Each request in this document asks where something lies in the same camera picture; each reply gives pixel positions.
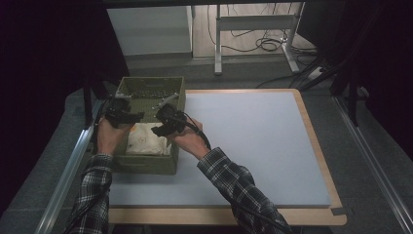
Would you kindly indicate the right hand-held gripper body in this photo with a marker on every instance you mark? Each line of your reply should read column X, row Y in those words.
column 172, row 118

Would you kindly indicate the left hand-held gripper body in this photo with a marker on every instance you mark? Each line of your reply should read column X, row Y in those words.
column 117, row 112

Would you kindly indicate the cream printed cloth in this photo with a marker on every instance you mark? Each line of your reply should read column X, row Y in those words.
column 146, row 143

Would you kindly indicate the olive green plastic basket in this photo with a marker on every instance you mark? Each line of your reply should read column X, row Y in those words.
column 146, row 164

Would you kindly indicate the person's left hand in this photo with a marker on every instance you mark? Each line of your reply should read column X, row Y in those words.
column 108, row 138

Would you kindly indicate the person's right hand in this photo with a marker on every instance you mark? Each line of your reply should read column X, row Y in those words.
column 191, row 138

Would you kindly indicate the black stand leg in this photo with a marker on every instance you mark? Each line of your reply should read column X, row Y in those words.
column 87, row 100
column 353, row 97

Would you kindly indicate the white cabinet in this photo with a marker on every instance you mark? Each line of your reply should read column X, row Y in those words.
column 149, row 31

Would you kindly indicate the light grey table mat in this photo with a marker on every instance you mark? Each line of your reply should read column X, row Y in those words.
column 256, row 143

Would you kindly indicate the white power strip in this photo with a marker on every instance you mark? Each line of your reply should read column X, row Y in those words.
column 315, row 73

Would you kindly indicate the black tape strip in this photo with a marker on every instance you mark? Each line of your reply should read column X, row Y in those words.
column 338, row 211

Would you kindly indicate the aluminium floor rail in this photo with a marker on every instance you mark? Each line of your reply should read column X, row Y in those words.
column 373, row 165
column 61, row 188

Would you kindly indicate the grey metal desk frame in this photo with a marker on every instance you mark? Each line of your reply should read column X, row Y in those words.
column 253, row 22

